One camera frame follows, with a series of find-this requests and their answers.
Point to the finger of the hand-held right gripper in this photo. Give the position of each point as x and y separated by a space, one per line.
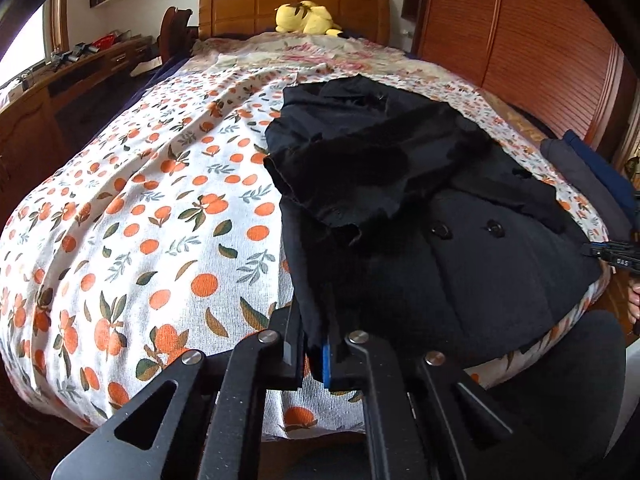
595 250

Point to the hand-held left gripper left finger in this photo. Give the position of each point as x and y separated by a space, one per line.
292 360

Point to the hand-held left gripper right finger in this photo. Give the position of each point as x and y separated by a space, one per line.
327 370

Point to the black double-breasted coat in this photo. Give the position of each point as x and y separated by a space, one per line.
400 185

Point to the folded grey clothes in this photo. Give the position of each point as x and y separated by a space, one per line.
585 180

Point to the folded navy clothes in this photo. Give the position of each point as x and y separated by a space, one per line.
610 170

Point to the person's right hand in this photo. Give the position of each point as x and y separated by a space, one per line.
635 302

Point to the hanging key bunch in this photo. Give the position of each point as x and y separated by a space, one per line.
632 167

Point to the wooden door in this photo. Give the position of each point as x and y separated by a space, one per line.
631 125

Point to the orange fruit print bed sheet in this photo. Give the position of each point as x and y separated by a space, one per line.
150 210

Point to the wooden louvred wardrobe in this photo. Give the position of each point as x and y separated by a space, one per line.
525 35

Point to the pink floral blanket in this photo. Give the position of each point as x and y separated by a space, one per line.
310 52

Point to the beige cloth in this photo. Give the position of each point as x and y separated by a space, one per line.
147 67

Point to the yellow plush toy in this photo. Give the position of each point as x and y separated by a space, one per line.
305 19

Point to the dark wooden chair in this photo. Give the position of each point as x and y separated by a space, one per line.
175 30

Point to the wooden bed headboard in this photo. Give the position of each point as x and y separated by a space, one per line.
240 12

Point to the long wooden desk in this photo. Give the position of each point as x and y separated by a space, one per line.
30 125

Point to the black metal device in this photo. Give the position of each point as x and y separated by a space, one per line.
75 54

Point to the wood framed window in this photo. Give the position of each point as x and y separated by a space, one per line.
30 45

